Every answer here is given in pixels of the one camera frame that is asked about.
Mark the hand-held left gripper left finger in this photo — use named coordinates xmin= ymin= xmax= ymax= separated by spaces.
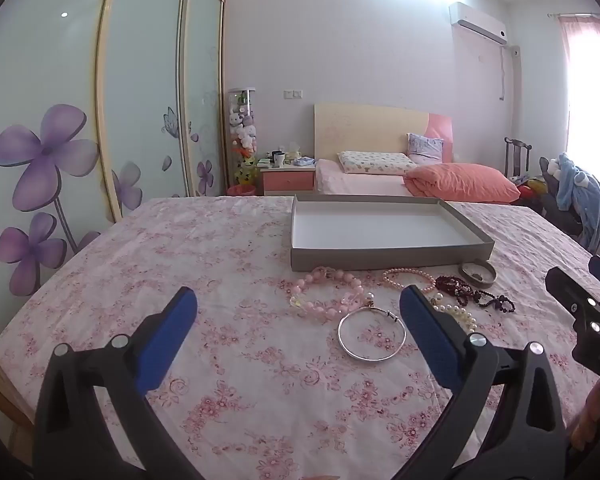
xmin=32 ymin=286 xmax=203 ymax=480

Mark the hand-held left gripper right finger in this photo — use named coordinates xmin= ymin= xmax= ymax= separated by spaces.
xmin=399 ymin=285 xmax=568 ymax=480

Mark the white pearl bracelet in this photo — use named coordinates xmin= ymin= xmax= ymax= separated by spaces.
xmin=427 ymin=297 xmax=478 ymax=333

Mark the pink pearl bracelet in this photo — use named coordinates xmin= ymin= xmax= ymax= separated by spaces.
xmin=382 ymin=267 xmax=437 ymax=293

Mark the black bead bracelet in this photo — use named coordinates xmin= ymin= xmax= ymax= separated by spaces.
xmin=472 ymin=290 xmax=516 ymax=313

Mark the silver bangle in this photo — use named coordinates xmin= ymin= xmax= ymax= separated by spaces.
xmin=337 ymin=305 xmax=408 ymax=361

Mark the grey metal cuff bracelet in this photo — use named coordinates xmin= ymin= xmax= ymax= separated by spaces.
xmin=458 ymin=258 xmax=497 ymax=289

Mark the grey cardboard tray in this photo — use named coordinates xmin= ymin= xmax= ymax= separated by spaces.
xmin=290 ymin=192 xmax=496 ymax=273

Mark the pink crystal bead bracelet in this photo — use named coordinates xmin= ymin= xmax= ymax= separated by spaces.
xmin=289 ymin=266 xmax=368 ymax=320

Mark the person's right hand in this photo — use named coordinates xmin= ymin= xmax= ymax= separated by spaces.
xmin=567 ymin=380 xmax=600 ymax=453

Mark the black chair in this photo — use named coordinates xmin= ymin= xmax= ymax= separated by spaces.
xmin=537 ymin=156 xmax=598 ymax=246

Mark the pink floral tablecloth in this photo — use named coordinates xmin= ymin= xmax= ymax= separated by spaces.
xmin=0 ymin=192 xmax=600 ymax=480

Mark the colourful toy pile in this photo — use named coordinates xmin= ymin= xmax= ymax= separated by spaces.
xmin=512 ymin=175 xmax=548 ymax=206

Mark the dark wooden chair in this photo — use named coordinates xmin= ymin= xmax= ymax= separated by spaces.
xmin=504 ymin=136 xmax=533 ymax=181

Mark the coral folded duvet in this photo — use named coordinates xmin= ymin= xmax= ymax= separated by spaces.
xmin=404 ymin=162 xmax=522 ymax=204

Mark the white patterned pillow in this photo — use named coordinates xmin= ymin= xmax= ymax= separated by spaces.
xmin=337 ymin=151 xmax=417 ymax=176

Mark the small lilac pillow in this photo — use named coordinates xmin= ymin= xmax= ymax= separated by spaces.
xmin=406 ymin=133 xmax=445 ymax=165

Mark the pink and white nightstand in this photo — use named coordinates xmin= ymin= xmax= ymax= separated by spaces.
xmin=259 ymin=157 xmax=317 ymax=197

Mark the pink curtain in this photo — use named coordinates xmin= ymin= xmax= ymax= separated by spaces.
xmin=555 ymin=12 xmax=600 ymax=161

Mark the pink bed with beige headboard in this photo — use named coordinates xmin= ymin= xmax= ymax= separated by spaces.
xmin=313 ymin=101 xmax=523 ymax=206

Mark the clear plush toy display tube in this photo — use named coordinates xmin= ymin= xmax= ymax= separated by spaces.
xmin=227 ymin=88 xmax=258 ymax=186

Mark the wardrobe with purple flower doors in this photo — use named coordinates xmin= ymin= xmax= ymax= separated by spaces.
xmin=0 ymin=0 xmax=228 ymax=311

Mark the white air conditioner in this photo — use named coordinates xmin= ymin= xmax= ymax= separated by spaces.
xmin=449 ymin=1 xmax=510 ymax=45

